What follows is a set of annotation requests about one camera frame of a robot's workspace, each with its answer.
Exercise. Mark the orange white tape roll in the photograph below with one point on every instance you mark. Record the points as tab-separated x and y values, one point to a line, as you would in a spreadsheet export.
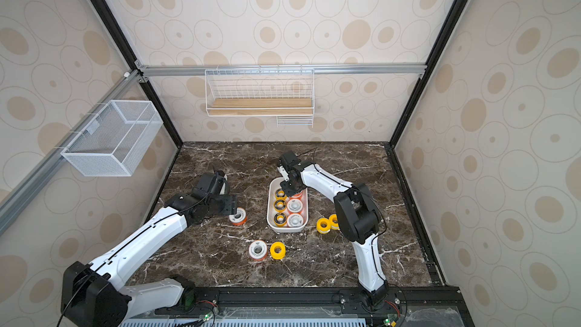
295	220
258	250
295	205
239	218
297	196

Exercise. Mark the yellow black label tape roll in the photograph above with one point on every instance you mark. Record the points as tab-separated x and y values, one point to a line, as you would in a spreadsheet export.
280	205
280	194
280	219

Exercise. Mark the white plastic storage box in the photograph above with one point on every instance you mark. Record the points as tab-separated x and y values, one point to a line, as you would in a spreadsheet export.
274	185

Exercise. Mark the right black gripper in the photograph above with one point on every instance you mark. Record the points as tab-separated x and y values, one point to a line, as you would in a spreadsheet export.
292	182

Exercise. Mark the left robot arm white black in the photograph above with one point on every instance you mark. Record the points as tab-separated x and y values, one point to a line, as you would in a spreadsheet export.
97	294

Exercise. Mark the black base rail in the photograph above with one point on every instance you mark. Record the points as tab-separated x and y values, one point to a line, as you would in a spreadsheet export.
348	306

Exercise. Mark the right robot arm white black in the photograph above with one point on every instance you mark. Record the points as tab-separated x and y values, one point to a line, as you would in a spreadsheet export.
358	218

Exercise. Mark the white wire shelf wooden board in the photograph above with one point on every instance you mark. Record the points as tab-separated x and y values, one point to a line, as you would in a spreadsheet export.
289	98

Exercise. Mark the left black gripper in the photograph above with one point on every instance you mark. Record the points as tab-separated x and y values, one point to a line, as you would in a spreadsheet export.
231	202

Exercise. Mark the white mesh wire basket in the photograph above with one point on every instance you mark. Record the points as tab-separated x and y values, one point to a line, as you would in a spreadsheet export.
115	140

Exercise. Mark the aluminium rail back wall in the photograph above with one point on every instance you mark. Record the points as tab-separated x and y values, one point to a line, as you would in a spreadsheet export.
317	69

